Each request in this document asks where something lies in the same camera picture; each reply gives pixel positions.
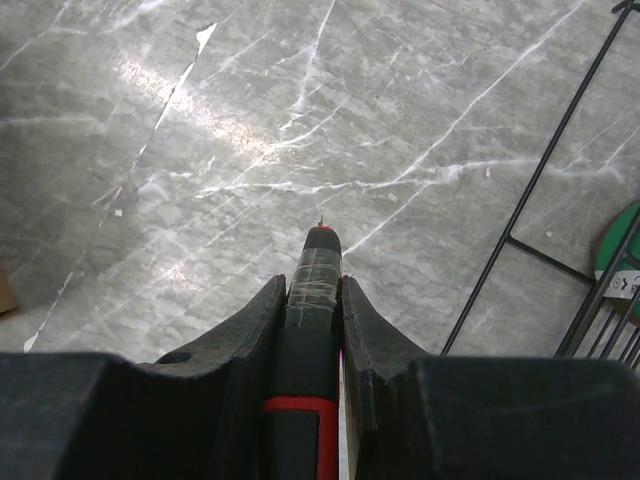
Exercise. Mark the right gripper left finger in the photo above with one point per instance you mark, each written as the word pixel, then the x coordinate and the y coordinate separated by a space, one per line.
pixel 193 414

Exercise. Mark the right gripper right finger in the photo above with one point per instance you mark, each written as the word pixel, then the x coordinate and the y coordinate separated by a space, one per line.
pixel 413 415

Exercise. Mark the brown cardboard express box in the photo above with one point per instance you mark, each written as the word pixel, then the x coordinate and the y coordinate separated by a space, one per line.
pixel 7 296

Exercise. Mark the black wire basket rack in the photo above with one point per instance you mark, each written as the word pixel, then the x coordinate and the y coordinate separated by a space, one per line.
pixel 552 284

